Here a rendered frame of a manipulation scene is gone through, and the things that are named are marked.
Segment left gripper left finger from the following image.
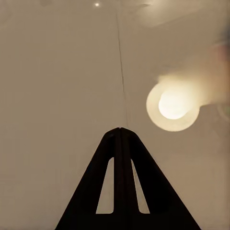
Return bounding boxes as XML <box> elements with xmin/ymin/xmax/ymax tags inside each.
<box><xmin>55</xmin><ymin>127</ymin><xmax>127</xmax><ymax>230</ymax></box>

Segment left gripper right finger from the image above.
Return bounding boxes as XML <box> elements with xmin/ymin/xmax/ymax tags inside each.
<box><xmin>120</xmin><ymin>127</ymin><xmax>201</xmax><ymax>230</ymax></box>

